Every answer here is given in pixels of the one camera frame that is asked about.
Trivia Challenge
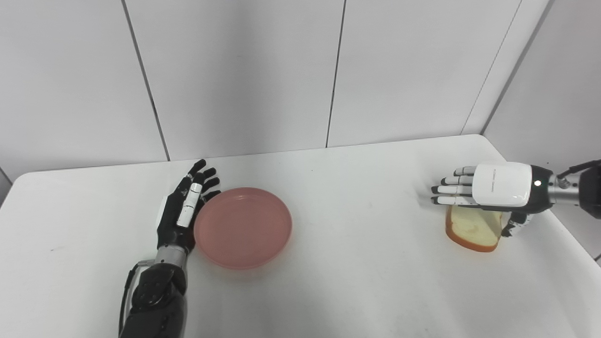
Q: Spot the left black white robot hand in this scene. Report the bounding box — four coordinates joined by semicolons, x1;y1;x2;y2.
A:
156;159;222;254

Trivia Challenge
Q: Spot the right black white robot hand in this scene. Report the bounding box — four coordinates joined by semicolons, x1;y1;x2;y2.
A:
431;161;555;238

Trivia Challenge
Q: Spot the slice of bread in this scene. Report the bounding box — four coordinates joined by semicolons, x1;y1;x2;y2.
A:
445;205;503;253

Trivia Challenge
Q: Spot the pink round plate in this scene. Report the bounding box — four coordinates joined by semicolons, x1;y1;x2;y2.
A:
193;187;293;270

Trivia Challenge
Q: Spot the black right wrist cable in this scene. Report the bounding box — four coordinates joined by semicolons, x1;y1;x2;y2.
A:
556;159;601;180

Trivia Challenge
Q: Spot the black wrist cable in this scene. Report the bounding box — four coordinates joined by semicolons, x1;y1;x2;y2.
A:
556;159;601;180
118;262;141;337

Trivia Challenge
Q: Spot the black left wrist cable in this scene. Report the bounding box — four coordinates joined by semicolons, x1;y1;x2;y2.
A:
118;262;141;337

